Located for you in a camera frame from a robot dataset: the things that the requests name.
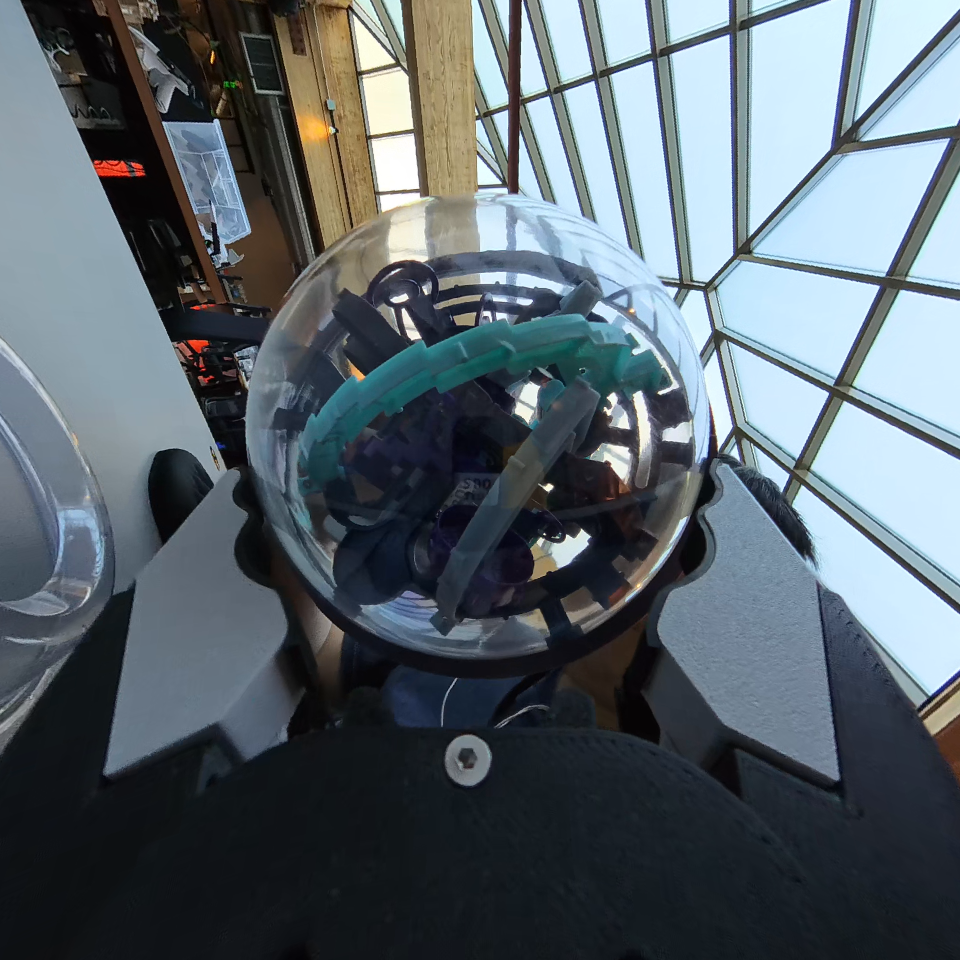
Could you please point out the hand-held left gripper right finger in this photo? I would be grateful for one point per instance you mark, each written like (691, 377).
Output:
(742, 652)

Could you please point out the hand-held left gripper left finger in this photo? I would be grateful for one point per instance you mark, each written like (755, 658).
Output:
(195, 637)

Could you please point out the clear plastic ball stand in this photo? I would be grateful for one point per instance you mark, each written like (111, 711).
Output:
(75, 540)

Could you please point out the clear maze ball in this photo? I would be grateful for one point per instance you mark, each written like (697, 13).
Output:
(480, 420)

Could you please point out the wooden pillar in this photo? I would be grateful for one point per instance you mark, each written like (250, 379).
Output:
(442, 97)

